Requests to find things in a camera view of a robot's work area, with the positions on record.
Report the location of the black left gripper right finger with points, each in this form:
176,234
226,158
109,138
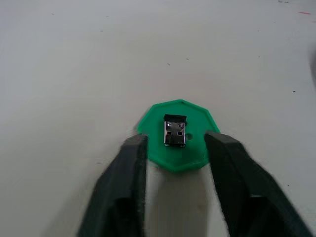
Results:
247,187

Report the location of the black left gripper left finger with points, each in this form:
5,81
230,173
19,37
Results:
118,187

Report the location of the small USB receiver dongle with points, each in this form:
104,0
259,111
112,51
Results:
174,132

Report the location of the green octagonal plastic holder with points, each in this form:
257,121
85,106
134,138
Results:
172,158

